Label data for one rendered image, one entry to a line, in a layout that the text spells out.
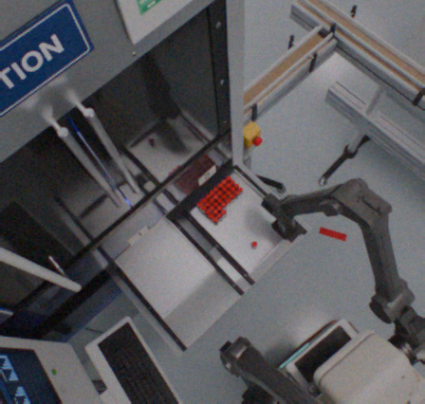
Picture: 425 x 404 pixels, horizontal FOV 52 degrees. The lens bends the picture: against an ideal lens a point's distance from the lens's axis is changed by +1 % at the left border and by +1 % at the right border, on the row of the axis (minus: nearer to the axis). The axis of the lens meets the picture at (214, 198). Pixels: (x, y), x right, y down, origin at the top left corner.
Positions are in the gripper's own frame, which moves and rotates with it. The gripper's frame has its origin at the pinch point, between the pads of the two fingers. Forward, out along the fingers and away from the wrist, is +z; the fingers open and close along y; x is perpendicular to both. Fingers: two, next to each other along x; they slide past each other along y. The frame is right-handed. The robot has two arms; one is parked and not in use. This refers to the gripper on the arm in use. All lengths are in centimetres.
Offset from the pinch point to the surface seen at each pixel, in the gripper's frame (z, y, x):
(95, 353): 6, 22, 82
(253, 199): -0.7, 20.8, -2.3
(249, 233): 0.8, 12.2, 9.2
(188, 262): -1.1, 20.3, 34.0
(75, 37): -109, 17, 27
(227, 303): 3.1, -0.7, 33.8
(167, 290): -1, 18, 47
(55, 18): -114, 16, 29
